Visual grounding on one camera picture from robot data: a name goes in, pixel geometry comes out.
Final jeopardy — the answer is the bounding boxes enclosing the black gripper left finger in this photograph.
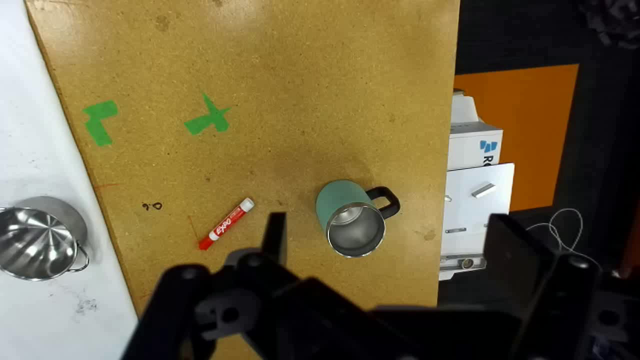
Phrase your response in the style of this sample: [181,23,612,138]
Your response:
[260,210,289,268]

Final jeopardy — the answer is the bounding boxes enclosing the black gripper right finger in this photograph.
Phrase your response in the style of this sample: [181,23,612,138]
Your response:
[482,212,557,316]

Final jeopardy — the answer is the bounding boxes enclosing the red and white marker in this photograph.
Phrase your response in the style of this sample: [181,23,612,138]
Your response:
[195,195,257,252]

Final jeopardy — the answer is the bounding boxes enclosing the white electronic device box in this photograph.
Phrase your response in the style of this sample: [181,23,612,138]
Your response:
[438,91,516,281]

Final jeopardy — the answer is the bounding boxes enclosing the cross-shaped green tape mark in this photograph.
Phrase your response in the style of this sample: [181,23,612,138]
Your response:
[183,91,234,138]

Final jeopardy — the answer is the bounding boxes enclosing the orange panel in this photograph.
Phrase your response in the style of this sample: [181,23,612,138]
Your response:
[453,61,580,214]

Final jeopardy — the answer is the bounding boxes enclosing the L-shaped green tape mark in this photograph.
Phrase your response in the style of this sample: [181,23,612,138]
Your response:
[81,98,119,147]

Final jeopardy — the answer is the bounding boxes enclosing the shiny metal bowl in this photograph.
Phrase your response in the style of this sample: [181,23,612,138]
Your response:
[0,193,94,281]

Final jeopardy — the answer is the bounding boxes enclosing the white table cloth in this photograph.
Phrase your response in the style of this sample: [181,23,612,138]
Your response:
[0,0,139,360]

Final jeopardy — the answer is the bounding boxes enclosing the thin white cable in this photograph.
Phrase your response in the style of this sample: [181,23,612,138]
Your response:
[525,206,606,268]

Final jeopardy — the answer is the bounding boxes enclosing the teal mug with black handle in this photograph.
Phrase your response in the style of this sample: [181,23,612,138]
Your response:
[313,177,401,260]

